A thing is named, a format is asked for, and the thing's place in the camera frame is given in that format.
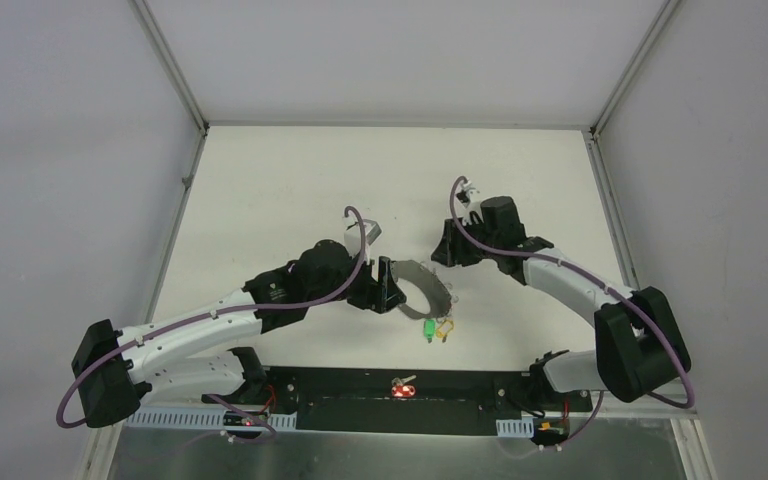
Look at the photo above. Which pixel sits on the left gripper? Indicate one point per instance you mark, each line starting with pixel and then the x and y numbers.
pixel 370 288

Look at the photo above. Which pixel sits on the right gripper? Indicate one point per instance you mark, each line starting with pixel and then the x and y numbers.
pixel 453 248

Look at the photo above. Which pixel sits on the metal keyring plate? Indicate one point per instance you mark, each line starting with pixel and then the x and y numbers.
pixel 438 295

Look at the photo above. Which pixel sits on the green tag key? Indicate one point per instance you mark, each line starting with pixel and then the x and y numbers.
pixel 429 329

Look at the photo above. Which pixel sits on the red tag key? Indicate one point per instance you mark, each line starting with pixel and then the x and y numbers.
pixel 402 387

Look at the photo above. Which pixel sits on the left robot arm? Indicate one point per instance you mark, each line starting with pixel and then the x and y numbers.
pixel 118 370

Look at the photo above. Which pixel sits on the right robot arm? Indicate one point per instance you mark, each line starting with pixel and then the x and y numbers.
pixel 639 349

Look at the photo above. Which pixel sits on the yellow tag on plate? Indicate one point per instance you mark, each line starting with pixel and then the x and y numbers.
pixel 444 330

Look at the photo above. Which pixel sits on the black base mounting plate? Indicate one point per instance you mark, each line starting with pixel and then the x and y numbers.
pixel 390 401

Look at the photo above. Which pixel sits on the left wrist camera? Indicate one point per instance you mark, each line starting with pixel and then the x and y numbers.
pixel 361 233

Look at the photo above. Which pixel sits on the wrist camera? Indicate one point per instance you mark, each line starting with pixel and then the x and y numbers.
pixel 468 205
pixel 361 233

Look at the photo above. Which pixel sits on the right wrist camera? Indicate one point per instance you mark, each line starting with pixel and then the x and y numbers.
pixel 468 205

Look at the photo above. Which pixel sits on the aluminium front rail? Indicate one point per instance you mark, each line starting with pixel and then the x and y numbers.
pixel 239 378

